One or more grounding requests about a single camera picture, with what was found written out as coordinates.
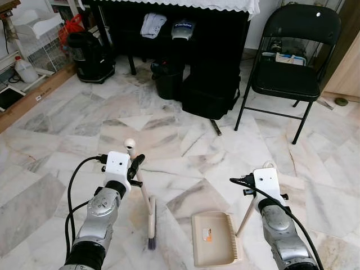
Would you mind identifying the beige broom with white handle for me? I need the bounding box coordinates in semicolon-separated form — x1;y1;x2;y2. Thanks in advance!
124;138;159;251

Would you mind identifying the beige long-handled dustpan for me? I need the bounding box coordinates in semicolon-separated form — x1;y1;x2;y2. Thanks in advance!
190;162;277;268

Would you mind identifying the black floor appliance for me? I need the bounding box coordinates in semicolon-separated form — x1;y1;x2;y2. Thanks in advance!
66;31;116;84

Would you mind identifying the black waste bin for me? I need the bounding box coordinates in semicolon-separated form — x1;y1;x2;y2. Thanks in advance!
152;59;185;101

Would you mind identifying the wooden shelf base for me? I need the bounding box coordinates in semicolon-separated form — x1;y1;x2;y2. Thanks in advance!
0;62;77;133

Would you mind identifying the black folding chair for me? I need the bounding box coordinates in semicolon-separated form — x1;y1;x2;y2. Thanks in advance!
235;4;342;145

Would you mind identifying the white folded garment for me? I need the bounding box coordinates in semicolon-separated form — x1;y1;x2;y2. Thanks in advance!
141;13;168;39

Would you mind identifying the grey blue labelled bag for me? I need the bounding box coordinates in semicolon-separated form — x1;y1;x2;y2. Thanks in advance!
170;20;196;41

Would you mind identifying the white blue box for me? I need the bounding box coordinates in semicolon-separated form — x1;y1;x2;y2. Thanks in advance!
262;39;307;65

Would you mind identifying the white plastic jug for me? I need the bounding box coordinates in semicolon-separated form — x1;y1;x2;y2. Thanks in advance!
14;56;39;83

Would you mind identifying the red plastic bag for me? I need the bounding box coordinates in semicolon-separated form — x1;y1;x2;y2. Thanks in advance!
58;14;85;48

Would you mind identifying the black upright piano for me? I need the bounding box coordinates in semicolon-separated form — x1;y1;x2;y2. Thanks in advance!
90;0;251;77

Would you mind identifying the light wooden cabinet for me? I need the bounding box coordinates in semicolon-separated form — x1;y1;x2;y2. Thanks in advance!
323;0;360;102

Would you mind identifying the white lace cloth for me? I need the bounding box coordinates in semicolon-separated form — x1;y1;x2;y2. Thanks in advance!
79;0;260;17

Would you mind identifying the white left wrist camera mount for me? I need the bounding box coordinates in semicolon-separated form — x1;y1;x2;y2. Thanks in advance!
105;151;132;192

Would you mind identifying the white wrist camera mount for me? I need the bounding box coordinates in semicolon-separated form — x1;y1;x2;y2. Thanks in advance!
253;168;285;200
105;151;132;192

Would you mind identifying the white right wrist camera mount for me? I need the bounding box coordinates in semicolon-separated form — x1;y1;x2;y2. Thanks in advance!
253;168;285;200

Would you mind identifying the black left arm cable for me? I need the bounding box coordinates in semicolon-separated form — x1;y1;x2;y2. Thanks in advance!
65;155;109;259

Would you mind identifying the black strap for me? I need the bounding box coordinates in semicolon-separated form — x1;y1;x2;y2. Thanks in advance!
209;118;222;136

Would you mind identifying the white wire rack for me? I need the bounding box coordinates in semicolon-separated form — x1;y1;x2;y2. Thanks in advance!
11;8;65;74

